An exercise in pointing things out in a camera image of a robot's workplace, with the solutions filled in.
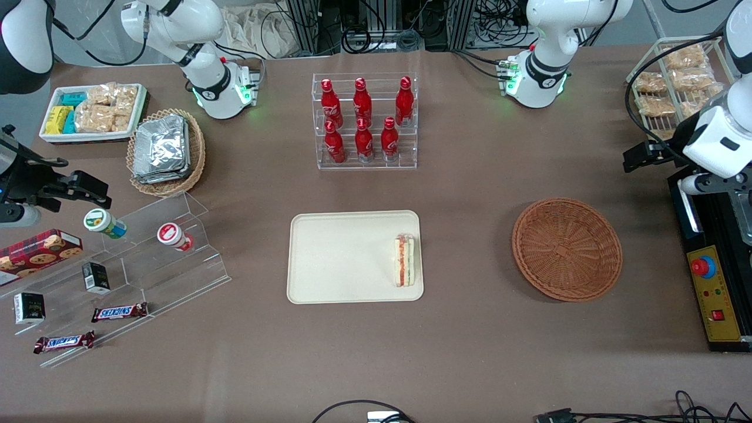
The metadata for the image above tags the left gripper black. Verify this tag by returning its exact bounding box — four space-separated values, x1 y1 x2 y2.
624 130 685 173

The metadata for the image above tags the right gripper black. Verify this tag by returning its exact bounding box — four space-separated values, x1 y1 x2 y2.
0 150 111 212

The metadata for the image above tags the triangular sandwich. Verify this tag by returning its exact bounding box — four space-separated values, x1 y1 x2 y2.
394 233 416 288

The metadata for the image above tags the white rectangular snack tray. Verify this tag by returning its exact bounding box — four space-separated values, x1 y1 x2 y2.
39 83 147 145

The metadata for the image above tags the light wicker basket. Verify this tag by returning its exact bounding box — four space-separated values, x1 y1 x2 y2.
126 108 206 197

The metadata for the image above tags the brown wicker basket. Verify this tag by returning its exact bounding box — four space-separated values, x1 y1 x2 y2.
512 197 623 303

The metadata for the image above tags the beige plastic tray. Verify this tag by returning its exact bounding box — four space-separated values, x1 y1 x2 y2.
287 210 425 305

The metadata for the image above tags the green lid yogurt cup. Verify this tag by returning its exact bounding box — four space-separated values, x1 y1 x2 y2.
83 208 127 240

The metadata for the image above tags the yellow snack pack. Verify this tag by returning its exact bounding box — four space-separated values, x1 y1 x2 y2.
45 106 72 135

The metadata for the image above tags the silver foil pack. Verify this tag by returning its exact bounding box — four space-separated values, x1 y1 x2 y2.
134 115 189 177
133 117 193 184

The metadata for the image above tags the red tartan cookie box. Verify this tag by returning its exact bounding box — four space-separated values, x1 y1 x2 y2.
0 229 83 287

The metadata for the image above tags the small black carton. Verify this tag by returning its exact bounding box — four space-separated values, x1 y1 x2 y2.
14 292 46 325
82 261 111 294

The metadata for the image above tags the red lid yogurt cup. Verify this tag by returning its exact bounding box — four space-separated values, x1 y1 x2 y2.
157 222 194 253

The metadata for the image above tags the clear acrylic step display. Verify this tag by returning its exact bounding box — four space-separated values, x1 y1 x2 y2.
0 191 231 369

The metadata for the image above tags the Snickers chocolate bar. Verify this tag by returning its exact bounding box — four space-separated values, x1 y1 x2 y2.
33 331 96 354
91 302 149 323

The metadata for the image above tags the black yellow control box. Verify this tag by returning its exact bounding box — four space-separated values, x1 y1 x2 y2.
667 170 752 353

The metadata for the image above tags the red cola bottle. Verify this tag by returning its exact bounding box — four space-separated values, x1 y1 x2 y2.
353 78 373 125
381 116 400 162
324 120 347 164
355 117 374 162
395 76 414 127
320 79 344 129

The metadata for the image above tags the clear acrylic bottle rack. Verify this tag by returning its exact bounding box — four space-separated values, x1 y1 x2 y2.
312 72 419 171

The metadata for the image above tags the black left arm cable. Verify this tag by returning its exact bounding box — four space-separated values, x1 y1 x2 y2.
624 32 729 166

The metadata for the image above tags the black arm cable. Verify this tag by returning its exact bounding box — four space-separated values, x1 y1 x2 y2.
624 32 729 166
52 0 147 67

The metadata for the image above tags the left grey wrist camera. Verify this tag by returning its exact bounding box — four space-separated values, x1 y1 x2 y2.
679 173 735 196

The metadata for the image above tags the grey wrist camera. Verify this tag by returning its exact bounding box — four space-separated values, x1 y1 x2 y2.
0 203 42 229
679 173 735 196

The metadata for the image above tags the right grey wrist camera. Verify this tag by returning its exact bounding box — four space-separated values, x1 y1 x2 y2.
0 203 42 229

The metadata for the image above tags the beige wire rack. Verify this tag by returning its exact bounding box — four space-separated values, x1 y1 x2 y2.
626 34 735 145

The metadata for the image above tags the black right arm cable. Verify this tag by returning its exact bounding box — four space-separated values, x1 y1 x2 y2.
52 0 147 67

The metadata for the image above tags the black left base cable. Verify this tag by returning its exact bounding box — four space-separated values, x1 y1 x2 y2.
451 48 512 80

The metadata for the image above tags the black base cable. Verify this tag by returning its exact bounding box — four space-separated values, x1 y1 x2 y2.
451 48 512 80
213 40 266 89

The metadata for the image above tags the black cable bundle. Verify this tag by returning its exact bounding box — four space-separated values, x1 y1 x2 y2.
320 0 447 55
473 0 532 48

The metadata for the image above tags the black right base cable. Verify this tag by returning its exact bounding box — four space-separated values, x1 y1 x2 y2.
213 40 266 89

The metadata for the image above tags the aluminium frame post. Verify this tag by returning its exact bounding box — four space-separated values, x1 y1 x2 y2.
286 0 321 56
448 0 476 51

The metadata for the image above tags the black cable with connector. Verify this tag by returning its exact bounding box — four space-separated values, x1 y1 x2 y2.
535 391 752 423

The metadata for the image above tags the black looped table cable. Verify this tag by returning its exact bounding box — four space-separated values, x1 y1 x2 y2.
311 399 415 423

